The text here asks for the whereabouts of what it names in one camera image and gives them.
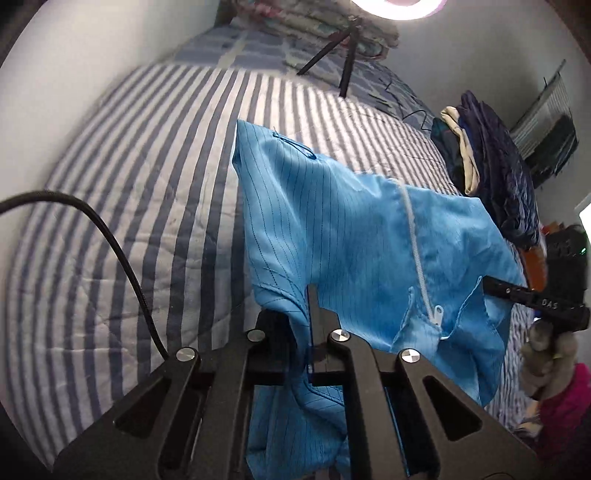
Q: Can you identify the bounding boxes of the folded floral quilt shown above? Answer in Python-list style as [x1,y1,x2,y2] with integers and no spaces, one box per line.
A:
[230,0,400,62]

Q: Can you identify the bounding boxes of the teal folded garment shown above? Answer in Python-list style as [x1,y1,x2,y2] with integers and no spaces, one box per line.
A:
[431,117,467,186]

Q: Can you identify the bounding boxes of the pile of dark clothes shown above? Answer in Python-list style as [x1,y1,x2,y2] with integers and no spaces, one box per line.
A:
[458,90,542,251]

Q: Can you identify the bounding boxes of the person's right hand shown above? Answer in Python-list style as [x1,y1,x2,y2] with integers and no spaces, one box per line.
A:
[521,320,581,401]

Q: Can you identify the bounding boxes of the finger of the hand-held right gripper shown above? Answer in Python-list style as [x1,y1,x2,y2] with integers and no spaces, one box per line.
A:
[480,275,546,311]

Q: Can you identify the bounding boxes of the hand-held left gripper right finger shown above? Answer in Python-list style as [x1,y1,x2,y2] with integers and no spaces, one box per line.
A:
[307,284,542,480]

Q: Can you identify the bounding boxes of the black wall rack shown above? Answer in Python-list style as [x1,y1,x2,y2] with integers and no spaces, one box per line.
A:
[509,59,581,179]

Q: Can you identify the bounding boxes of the cream folded garment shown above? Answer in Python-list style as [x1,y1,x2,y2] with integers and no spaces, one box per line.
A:
[438,106,479,195]

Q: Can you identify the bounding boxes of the orange wooden bed frame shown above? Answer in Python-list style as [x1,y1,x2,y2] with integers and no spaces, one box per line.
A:
[521,244,549,292]

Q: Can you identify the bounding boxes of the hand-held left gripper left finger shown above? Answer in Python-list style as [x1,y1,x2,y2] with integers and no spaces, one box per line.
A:
[53,308,298,480]

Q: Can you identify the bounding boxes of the thin black light cable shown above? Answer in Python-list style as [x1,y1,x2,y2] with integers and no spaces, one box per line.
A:
[373,75,435,133]

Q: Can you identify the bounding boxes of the blue white striped quilt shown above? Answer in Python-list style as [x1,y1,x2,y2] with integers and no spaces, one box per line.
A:
[9,62,542,468]

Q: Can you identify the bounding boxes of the person's right forearm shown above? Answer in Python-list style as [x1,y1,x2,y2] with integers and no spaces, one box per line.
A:
[537,362,591,463]

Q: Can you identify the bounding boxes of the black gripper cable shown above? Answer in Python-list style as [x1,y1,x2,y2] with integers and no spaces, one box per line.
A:
[0,191,170,361]

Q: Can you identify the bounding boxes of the blue pinstriped garment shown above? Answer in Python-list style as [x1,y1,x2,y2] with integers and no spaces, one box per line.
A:
[231,119,530,480]

